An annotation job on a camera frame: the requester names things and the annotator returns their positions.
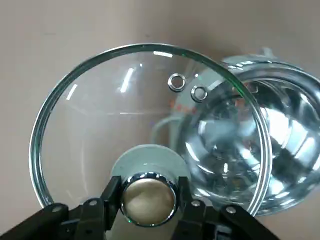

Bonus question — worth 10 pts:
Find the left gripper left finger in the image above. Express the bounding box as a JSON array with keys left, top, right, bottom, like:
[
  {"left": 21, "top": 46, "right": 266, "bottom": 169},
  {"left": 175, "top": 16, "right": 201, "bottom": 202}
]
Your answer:
[{"left": 0, "top": 176, "right": 123, "bottom": 240}]

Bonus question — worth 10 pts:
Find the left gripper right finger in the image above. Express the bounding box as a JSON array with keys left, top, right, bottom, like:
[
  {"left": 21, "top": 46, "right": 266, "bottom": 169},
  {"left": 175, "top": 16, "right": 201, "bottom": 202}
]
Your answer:
[{"left": 172, "top": 176, "right": 278, "bottom": 240}]

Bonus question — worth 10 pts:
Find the stainless steel pot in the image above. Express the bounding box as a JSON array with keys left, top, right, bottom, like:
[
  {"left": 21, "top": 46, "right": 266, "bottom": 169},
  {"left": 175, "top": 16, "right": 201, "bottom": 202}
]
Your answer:
[{"left": 152, "top": 46, "right": 320, "bottom": 217}]

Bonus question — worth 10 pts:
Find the glass pot lid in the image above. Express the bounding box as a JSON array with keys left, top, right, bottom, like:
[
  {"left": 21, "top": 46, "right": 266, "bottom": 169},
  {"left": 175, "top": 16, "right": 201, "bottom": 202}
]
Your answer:
[{"left": 28, "top": 43, "right": 273, "bottom": 227}]

